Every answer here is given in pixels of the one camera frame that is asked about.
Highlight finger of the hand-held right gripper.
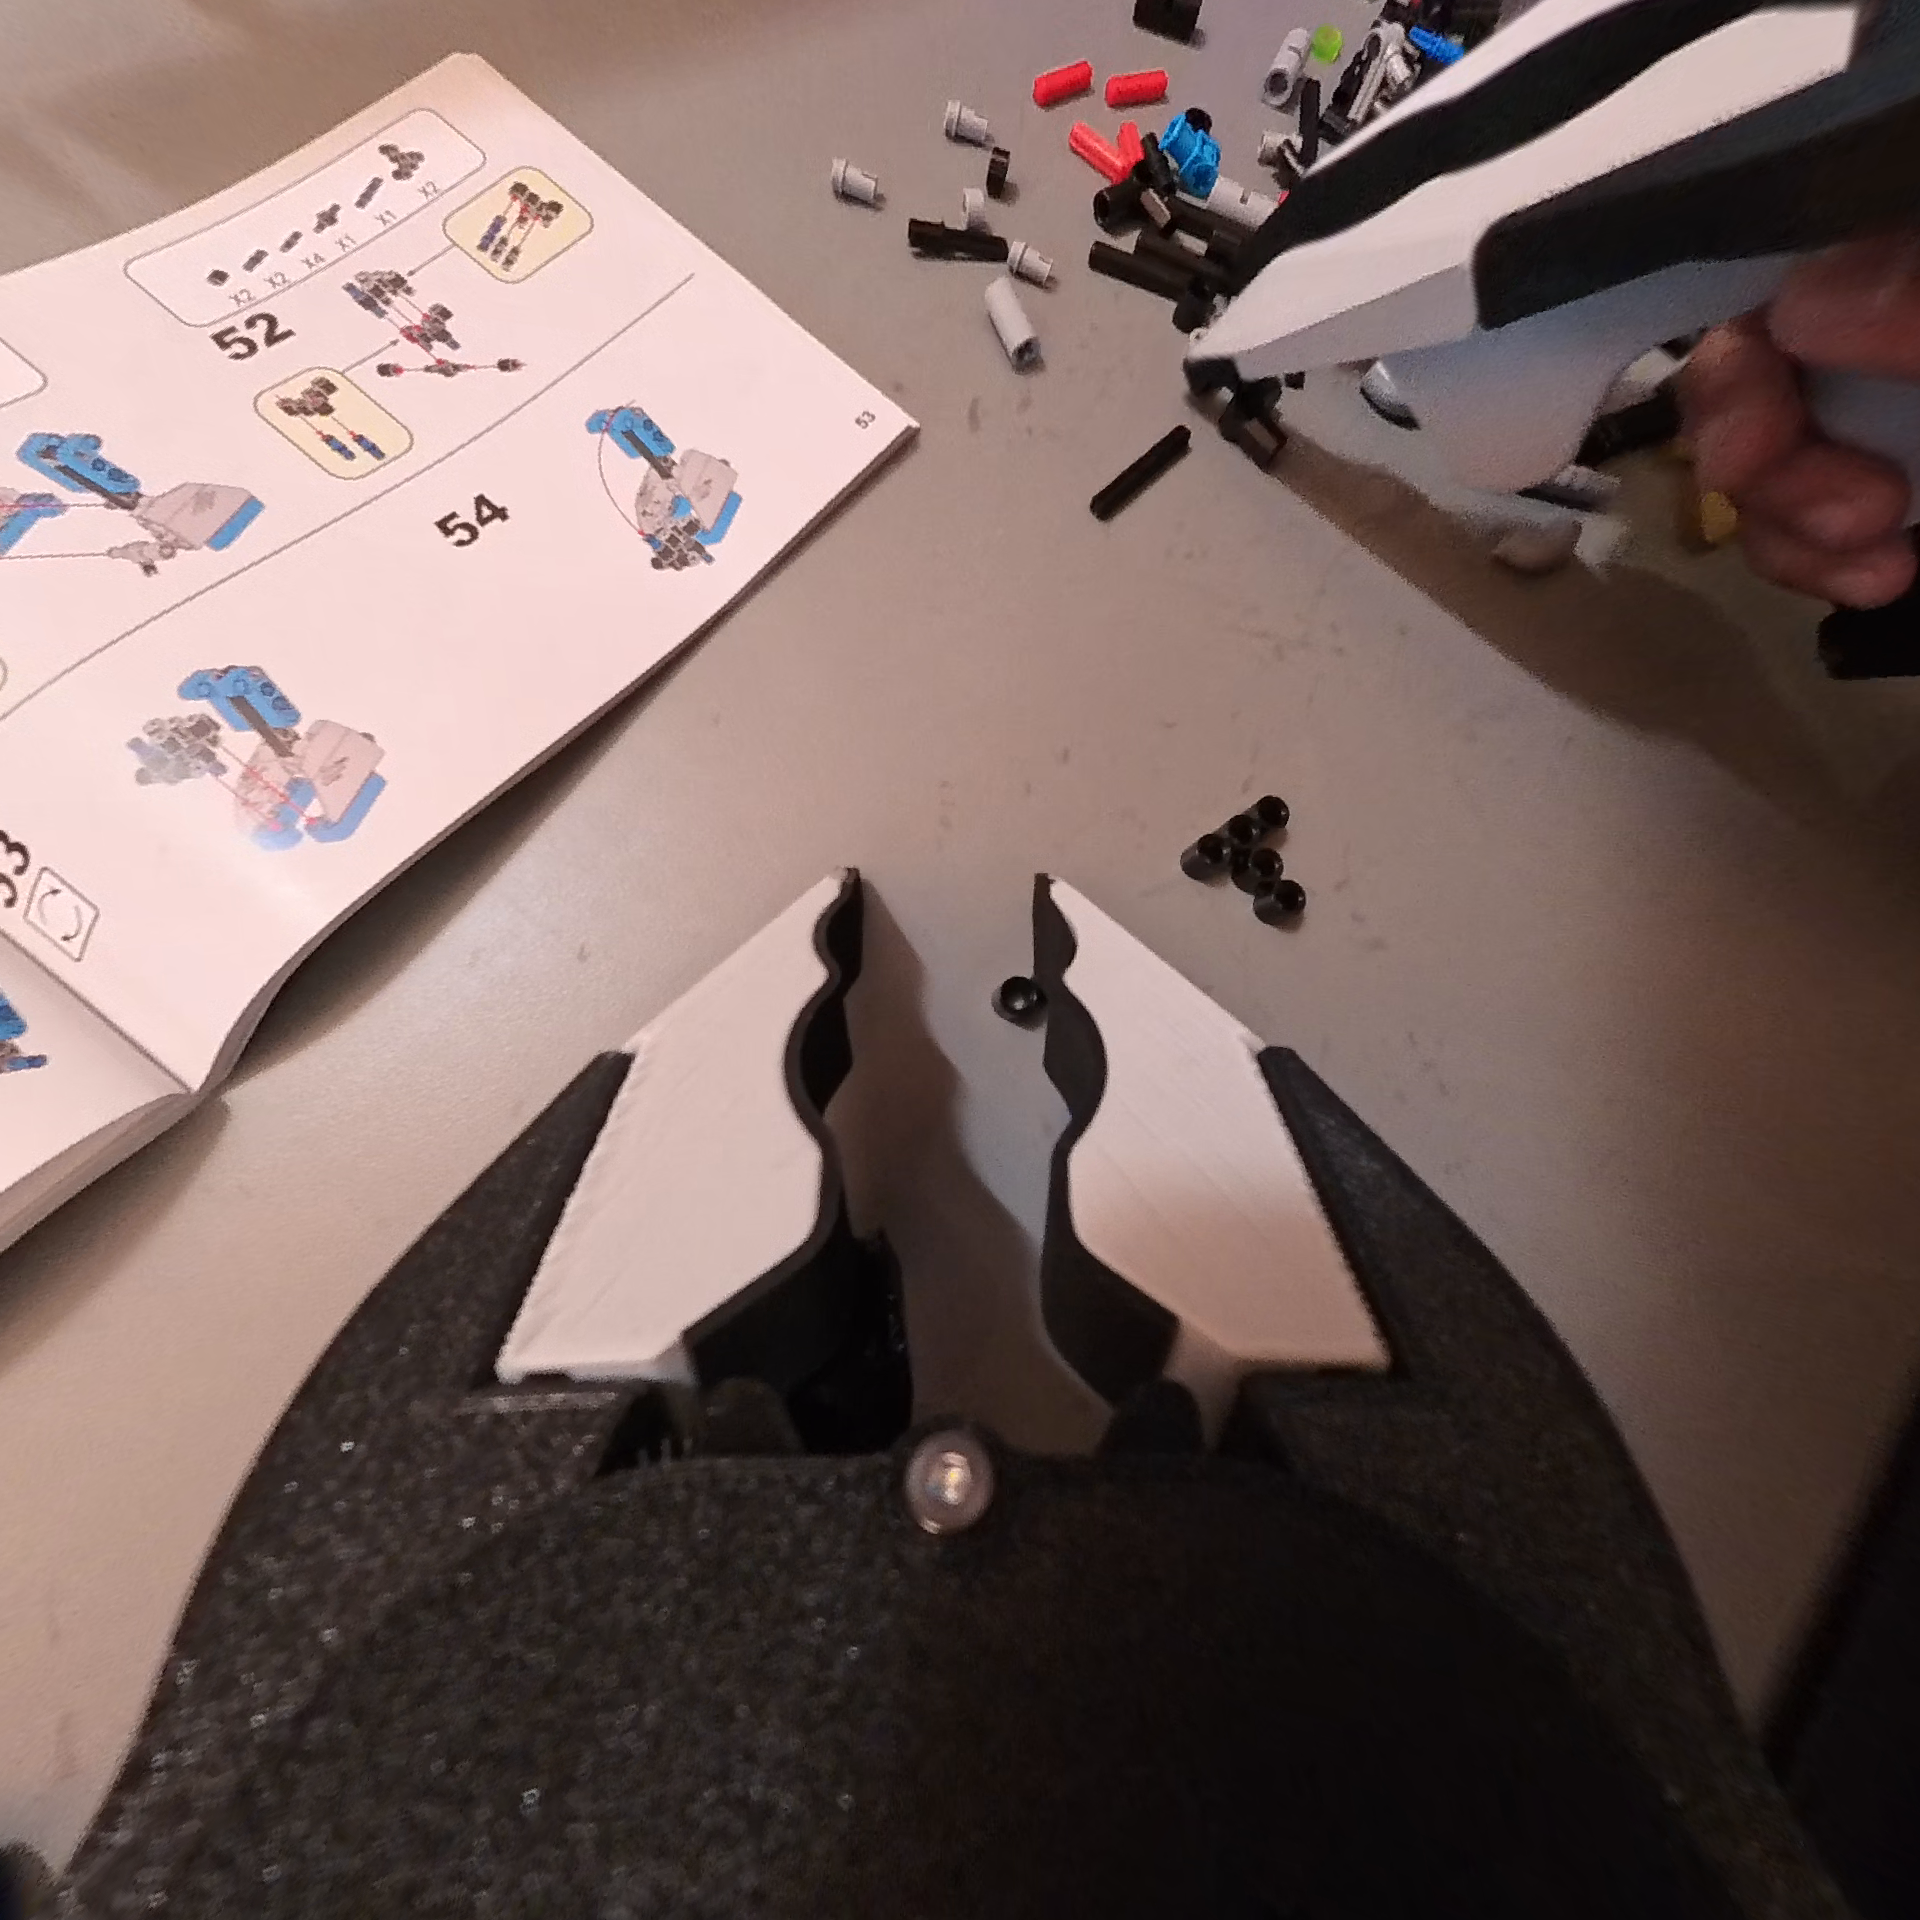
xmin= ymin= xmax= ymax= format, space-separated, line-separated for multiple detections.
xmin=1184 ymin=66 xmax=1857 ymax=375
xmin=1242 ymin=0 xmax=1864 ymax=290

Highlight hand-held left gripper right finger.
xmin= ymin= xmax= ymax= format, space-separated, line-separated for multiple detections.
xmin=1031 ymin=872 xmax=1393 ymax=1375

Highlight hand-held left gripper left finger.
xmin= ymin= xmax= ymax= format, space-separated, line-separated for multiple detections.
xmin=495 ymin=866 xmax=863 ymax=1386

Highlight black brick connector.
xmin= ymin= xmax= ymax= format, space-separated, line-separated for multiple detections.
xmin=1178 ymin=795 xmax=1311 ymax=929
xmin=1191 ymin=366 xmax=1291 ymax=471

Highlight pile of small brick parts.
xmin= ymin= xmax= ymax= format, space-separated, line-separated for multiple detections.
xmin=831 ymin=0 xmax=1741 ymax=579

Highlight grey desk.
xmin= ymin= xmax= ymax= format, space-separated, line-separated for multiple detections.
xmin=0 ymin=0 xmax=1920 ymax=1861

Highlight person's right hand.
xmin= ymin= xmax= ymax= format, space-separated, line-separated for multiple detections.
xmin=1672 ymin=221 xmax=1920 ymax=612

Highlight instruction booklet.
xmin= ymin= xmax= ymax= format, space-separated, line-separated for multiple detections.
xmin=0 ymin=53 xmax=918 ymax=1254

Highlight black perforated pad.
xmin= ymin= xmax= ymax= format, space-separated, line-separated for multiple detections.
xmin=1763 ymin=1487 xmax=1920 ymax=1920

